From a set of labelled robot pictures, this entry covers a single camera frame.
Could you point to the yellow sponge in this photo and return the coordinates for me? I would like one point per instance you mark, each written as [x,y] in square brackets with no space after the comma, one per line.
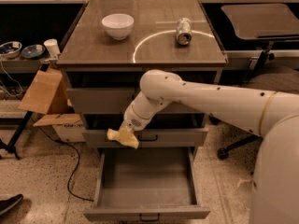
[124,135]

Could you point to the crushed metal can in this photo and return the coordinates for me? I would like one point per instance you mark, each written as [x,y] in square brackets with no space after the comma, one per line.
[184,31]

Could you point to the middle grey drawer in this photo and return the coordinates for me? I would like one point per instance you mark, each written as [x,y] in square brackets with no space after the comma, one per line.
[151,138]

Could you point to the blue patterned bowl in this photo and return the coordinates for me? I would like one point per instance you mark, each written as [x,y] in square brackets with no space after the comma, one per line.
[10,50]

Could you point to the white paper cup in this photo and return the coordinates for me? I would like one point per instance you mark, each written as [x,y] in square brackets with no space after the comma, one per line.
[52,47]

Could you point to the grey office chair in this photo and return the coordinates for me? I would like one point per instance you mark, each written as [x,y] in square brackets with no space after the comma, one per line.
[268,25]

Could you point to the bottom grey drawer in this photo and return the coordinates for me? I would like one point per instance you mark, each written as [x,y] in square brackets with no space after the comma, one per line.
[147,185]

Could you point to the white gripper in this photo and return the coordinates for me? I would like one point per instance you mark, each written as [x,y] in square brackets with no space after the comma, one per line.
[132,120]

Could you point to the top grey drawer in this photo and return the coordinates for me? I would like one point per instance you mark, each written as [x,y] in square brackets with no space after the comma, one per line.
[101,100]

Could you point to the dark blue plate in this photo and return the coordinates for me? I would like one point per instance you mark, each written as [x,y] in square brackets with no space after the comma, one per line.
[33,52]

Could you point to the white ceramic bowl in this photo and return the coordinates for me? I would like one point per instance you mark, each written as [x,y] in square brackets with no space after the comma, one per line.
[118,26]

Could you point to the black shoe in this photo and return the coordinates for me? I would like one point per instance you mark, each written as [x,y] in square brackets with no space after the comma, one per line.
[8,204]

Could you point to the black tripod stand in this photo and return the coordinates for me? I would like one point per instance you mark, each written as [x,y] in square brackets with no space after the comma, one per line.
[10,146]

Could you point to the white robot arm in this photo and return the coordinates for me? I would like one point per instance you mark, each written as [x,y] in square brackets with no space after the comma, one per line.
[272,115]

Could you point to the open cardboard box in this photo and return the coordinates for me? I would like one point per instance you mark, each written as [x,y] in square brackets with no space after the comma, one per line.
[47,96]

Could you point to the grey drawer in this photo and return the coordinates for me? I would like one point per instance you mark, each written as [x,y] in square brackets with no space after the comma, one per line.
[101,100]
[151,138]
[147,185]

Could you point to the grey side shelf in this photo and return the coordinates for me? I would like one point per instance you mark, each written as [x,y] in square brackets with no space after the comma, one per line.
[24,66]

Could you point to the grey drawer cabinet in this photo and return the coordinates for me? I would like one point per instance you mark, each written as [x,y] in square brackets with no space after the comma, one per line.
[93,59]

